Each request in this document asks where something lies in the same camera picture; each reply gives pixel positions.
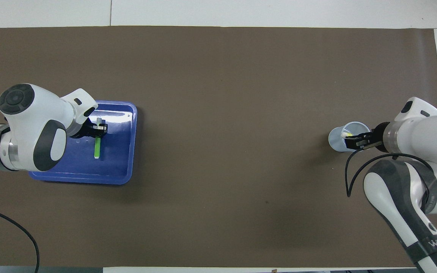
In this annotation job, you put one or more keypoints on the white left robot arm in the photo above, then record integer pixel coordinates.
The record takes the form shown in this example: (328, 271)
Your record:
(32, 125)

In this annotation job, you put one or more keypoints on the yellow marker pen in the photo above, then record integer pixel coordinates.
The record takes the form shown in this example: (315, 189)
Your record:
(347, 134)

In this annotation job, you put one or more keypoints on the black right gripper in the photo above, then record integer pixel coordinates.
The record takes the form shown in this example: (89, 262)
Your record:
(379, 137)

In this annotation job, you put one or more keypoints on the blue plastic tray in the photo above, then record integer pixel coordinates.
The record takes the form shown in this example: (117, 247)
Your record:
(116, 159)

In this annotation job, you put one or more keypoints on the clear plastic cup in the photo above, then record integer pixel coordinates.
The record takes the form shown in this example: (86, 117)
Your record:
(336, 140)

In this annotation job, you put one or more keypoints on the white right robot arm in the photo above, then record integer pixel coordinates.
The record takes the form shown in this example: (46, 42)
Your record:
(431, 132)

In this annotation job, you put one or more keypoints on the green marker pen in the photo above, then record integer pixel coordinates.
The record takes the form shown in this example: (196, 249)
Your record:
(97, 148)

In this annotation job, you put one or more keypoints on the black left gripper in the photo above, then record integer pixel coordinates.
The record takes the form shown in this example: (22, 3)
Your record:
(82, 131)

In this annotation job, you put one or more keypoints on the brown table mat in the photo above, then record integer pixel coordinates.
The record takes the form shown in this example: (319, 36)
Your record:
(218, 113)

